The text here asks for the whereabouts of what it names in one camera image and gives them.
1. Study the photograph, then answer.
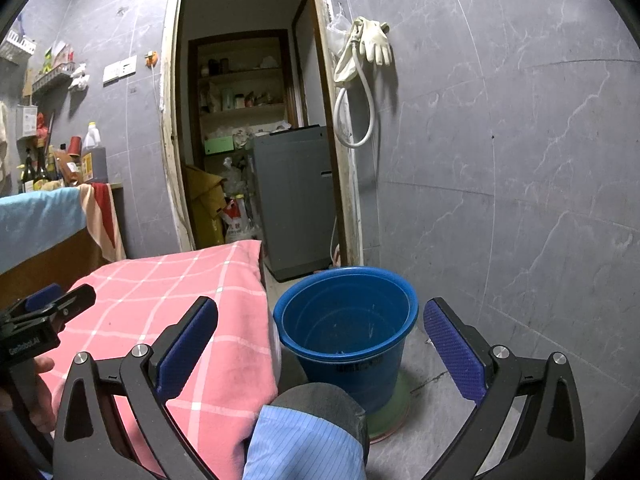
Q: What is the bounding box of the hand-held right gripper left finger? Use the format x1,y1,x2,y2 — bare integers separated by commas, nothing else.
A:
52,296,219,480

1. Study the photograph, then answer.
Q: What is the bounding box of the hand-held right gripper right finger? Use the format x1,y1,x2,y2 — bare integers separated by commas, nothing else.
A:
421,298,587,480

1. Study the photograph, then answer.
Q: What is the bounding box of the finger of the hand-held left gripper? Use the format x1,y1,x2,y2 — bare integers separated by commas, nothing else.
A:
37,284,97,333
25,283,63,311

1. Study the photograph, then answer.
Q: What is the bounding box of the blue plastic bucket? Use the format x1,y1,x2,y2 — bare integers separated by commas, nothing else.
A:
272,266,419,416

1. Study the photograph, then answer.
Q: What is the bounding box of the person's left hand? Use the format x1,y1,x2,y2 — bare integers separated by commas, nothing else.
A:
27,356,57,433

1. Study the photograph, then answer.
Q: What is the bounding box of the wooden cabinet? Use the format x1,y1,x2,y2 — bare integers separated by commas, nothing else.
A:
0,220,126,306

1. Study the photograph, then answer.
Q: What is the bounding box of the blue towel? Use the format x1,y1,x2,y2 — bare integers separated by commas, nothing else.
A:
0,187,90,276

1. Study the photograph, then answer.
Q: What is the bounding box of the pink checked cloth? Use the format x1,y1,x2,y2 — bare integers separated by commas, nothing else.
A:
35,240,281,480

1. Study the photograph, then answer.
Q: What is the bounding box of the green round base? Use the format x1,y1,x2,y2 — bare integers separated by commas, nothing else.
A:
367,372,412,443

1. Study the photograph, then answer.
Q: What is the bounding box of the red cream striped cloth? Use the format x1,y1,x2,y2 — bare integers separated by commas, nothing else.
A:
79,182,127,262

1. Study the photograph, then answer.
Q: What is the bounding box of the dark glass bottle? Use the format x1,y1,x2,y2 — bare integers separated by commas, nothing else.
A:
20,147,36,193
34,145,51,191

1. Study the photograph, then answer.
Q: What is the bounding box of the white red printed bag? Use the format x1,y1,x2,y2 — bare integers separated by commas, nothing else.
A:
220,195,258,245

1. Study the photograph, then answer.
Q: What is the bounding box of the yellow bag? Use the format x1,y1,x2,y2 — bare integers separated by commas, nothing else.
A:
182,164,227,248

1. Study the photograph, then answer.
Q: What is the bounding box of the large dark liquid jug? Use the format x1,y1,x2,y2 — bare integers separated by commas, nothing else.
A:
80,121,109,184

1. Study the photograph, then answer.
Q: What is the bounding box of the person's blue garment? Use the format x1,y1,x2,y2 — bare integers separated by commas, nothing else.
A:
242,404,363,480

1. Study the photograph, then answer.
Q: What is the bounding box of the beige hanging towel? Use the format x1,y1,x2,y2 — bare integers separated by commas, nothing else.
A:
0,101,10,183

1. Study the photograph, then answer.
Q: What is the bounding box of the grey washing machine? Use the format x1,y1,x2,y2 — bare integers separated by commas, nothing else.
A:
250,125,337,282

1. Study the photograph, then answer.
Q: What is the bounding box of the white crumpled plastic bag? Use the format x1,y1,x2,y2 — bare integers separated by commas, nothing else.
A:
69,62,91,92

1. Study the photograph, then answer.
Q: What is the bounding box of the beige seasoning packet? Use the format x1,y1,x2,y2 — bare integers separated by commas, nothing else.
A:
52,40,75,68

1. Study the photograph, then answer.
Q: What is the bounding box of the white plastic basket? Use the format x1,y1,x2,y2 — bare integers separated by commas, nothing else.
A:
0,30,37,66

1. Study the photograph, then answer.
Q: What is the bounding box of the wooden storage shelf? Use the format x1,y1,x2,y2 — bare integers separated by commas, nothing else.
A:
189,30,301,131

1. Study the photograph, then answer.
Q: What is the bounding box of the clear plastic bag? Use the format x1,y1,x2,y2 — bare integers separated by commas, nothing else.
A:
327,7,353,56

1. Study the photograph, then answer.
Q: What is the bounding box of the wooden door frame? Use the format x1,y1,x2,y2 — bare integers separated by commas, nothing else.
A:
160,0,366,261

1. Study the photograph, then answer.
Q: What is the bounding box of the wire wall shelf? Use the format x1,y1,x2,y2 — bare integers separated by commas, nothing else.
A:
31,62,76,95

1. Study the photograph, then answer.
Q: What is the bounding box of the white hose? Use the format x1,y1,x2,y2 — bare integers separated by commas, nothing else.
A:
333,35,376,148

